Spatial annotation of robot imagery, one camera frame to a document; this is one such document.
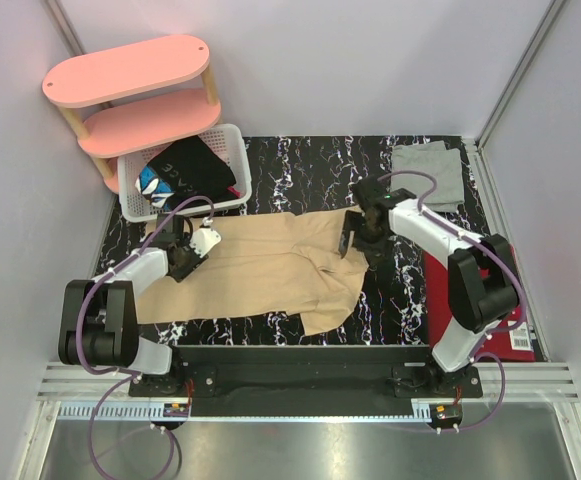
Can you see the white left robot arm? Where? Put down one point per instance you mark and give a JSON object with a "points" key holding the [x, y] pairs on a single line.
{"points": [[99, 323]]}

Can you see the pink three-tier wooden shelf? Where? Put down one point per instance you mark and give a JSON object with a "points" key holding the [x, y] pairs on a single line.
{"points": [[129, 98]]}

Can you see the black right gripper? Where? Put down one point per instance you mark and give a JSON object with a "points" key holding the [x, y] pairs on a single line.
{"points": [[375, 251]]}

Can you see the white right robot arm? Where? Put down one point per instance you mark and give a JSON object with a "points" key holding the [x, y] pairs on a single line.
{"points": [[483, 287]]}

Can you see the beige t shirt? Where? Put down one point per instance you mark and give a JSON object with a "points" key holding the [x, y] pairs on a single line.
{"points": [[265, 263]]}

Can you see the white plastic laundry basket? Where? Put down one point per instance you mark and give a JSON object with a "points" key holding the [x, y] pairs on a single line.
{"points": [[225, 141]]}

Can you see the right electronics connector board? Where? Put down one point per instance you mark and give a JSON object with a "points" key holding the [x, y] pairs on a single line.
{"points": [[448, 413]]}

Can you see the left electronics connector board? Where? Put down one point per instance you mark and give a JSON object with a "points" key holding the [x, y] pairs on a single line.
{"points": [[176, 409]]}

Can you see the black t shirt in basket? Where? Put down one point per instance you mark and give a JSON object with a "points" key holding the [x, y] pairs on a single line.
{"points": [[192, 169]]}

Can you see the black marble pattern mat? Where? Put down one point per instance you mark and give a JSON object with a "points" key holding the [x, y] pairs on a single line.
{"points": [[310, 173]]}

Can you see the folded grey t shirt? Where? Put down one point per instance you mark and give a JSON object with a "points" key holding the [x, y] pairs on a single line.
{"points": [[443, 164]]}

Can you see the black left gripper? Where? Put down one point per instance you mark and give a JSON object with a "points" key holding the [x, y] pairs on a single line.
{"points": [[179, 274]]}

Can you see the blue white patterned garment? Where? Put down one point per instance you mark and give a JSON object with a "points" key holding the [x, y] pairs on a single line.
{"points": [[154, 189]]}

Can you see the electronics connector board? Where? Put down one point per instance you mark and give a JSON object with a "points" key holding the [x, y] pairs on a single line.
{"points": [[176, 409], [448, 413]]}

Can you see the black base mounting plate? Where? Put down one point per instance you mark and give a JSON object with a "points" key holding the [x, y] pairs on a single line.
{"points": [[306, 382]]}

